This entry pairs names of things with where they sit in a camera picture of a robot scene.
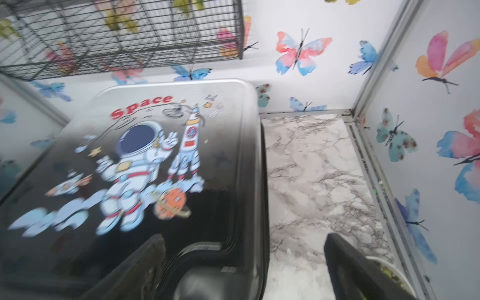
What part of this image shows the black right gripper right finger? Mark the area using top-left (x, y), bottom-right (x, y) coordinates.
top-left (324, 233), bottom-right (415, 300)

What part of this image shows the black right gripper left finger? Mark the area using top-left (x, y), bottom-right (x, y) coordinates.
top-left (80, 234), bottom-right (166, 300)

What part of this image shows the space print kids suitcase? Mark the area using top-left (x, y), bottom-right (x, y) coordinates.
top-left (1, 79), bottom-right (270, 300)

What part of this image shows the small white pot green plant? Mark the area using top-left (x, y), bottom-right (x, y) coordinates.
top-left (366, 256), bottom-right (416, 297)

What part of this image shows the black wire wall basket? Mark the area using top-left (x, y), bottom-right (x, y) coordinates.
top-left (1, 1), bottom-right (246, 81)

